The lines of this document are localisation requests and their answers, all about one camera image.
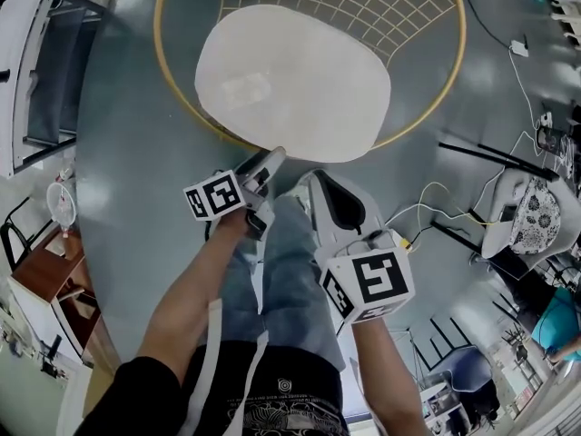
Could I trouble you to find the black floor cable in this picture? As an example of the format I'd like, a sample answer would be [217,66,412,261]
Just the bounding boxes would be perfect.
[462,0,515,48]

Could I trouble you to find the white seat cushion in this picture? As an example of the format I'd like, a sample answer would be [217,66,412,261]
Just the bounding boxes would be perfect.
[194,4,392,164]

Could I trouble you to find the grey armchair with black legs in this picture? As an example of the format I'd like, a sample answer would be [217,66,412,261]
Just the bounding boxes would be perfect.
[430,129,574,282]

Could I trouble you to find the person's left forearm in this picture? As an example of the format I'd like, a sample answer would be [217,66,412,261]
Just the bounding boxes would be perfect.
[135,206,253,383]

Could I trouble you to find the person's right forearm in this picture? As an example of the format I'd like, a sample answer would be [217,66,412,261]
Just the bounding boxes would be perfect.
[349,318,430,436]

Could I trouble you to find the white desk with dark frame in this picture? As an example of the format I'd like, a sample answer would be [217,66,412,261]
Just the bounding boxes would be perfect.
[0,0,106,179]

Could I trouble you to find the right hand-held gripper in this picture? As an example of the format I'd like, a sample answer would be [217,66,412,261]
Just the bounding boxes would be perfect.
[308,170,417,324]

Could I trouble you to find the yellow cable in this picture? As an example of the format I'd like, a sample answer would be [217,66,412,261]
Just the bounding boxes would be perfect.
[389,181,501,254]

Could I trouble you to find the white cable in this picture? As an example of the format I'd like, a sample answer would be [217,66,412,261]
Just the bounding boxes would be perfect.
[507,48,547,154]

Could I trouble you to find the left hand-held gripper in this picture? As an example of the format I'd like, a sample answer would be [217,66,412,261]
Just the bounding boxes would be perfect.
[183,146,288,243]

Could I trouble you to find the white harness strap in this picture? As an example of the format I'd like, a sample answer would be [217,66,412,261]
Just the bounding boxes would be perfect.
[233,332,270,436]
[186,299,224,436]

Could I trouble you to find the person's black shirt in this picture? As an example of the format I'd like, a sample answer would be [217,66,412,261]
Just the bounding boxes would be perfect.
[76,341,350,436]

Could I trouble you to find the person's blue jeans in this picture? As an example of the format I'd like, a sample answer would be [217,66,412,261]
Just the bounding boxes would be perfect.
[217,193,347,372]

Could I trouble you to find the gold wire chair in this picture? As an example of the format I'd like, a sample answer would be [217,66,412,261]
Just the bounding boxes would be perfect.
[153,0,468,154]

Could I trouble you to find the small white fan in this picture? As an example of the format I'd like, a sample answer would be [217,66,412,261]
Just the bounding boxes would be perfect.
[44,182,78,241]

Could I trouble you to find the brown wooden cabinet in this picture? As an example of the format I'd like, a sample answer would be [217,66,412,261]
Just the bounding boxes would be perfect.
[8,238,120,372]

